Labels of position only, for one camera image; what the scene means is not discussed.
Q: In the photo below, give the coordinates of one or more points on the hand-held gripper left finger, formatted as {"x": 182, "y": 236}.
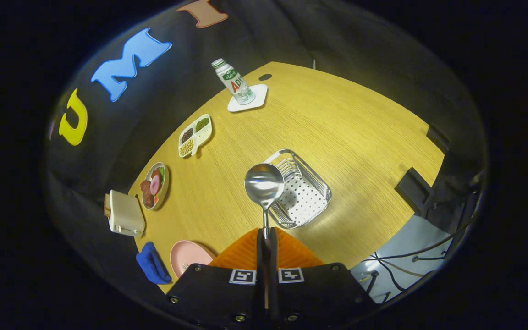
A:
{"x": 260, "y": 275}

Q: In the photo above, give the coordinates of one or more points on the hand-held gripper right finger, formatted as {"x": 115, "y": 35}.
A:
{"x": 273, "y": 275}

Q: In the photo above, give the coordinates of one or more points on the metal spoon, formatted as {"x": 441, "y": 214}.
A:
{"x": 264, "y": 183}

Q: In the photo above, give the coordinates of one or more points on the pink round plate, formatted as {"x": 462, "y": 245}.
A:
{"x": 195, "y": 254}

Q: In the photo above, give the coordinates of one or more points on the blue folded cloth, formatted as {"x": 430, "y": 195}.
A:
{"x": 151, "y": 266}

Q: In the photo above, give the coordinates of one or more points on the grey food plate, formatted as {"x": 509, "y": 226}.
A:
{"x": 167, "y": 183}

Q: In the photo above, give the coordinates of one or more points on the pink ham slice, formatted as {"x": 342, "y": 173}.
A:
{"x": 155, "y": 184}

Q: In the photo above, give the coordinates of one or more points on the brown meat piece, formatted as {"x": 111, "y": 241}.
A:
{"x": 146, "y": 193}

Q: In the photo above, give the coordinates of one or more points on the green lettuce leaf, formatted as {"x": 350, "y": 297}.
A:
{"x": 161, "y": 173}

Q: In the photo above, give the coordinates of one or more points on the pile of yellow soybeans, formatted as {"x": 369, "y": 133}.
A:
{"x": 187, "y": 147}

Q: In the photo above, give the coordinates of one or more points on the white toaster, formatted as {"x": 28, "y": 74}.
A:
{"x": 126, "y": 213}

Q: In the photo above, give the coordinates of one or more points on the white divided dish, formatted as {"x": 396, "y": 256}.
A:
{"x": 203, "y": 136}

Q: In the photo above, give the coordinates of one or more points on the pile of dark red beans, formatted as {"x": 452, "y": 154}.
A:
{"x": 187, "y": 135}

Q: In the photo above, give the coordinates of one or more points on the pile of green beans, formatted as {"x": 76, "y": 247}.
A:
{"x": 202, "y": 124}

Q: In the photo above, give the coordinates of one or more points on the brown toast slice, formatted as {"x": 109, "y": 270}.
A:
{"x": 107, "y": 205}

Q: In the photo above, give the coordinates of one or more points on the white square coaster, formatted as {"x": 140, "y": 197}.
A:
{"x": 261, "y": 91}

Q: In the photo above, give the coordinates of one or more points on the white drink bottle green label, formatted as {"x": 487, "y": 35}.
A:
{"x": 234, "y": 82}

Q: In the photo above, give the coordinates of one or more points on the black table bracket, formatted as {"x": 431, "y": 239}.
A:
{"x": 438, "y": 139}
{"x": 413, "y": 190}

